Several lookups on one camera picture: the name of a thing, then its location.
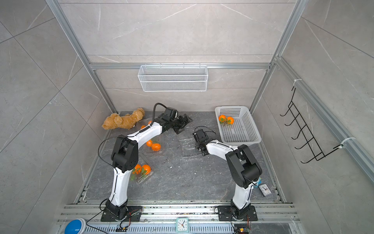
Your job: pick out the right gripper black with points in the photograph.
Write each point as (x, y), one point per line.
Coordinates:
(198, 147)

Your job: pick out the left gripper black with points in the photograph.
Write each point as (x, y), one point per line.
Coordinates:
(183, 123)

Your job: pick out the leafy twin oranges container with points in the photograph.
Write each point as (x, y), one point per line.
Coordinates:
(226, 120)
(141, 172)

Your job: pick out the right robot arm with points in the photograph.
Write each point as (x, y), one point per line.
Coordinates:
(244, 168)

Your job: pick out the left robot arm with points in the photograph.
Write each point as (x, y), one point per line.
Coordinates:
(125, 155)

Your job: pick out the white plastic basket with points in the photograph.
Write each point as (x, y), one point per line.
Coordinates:
(242, 131)

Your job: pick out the orange in middle container lower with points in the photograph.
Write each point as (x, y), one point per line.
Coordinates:
(156, 147)

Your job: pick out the brown teddy bear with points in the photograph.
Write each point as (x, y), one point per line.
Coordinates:
(127, 121)

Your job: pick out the small blue clock on table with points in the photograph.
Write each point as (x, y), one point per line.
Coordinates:
(257, 183)

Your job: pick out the small white square clock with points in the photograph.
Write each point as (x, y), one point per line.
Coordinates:
(265, 189)

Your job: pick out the small white clock front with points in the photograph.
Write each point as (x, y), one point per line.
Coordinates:
(182, 225)

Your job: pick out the blue round button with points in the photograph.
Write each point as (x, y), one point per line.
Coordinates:
(76, 226)

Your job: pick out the white wire wall basket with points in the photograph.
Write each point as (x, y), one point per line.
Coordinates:
(173, 78)

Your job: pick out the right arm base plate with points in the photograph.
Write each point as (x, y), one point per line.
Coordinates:
(229, 213)

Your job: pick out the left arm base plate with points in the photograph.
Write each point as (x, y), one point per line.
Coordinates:
(130, 213)

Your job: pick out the black wall hook rack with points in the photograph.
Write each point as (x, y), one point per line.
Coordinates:
(305, 132)

